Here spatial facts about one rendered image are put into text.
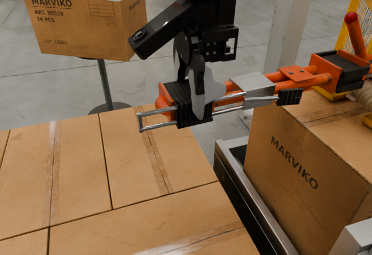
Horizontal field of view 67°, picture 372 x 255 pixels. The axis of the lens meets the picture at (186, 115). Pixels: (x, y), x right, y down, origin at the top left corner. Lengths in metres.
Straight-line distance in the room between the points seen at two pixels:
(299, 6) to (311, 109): 1.12
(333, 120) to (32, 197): 0.99
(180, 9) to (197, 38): 0.05
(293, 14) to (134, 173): 1.27
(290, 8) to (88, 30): 1.18
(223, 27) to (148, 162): 0.80
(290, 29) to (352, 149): 1.25
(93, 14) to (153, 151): 0.91
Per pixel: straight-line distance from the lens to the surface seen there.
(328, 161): 0.70
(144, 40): 0.42
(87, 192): 1.10
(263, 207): 0.96
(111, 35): 1.75
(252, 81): 0.56
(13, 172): 1.29
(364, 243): 0.49
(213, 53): 0.46
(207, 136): 2.10
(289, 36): 1.88
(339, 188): 0.71
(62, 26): 1.90
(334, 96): 0.84
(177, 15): 0.42
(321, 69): 0.67
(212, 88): 0.46
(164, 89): 0.50
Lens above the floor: 1.36
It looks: 36 degrees down
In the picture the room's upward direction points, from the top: straight up
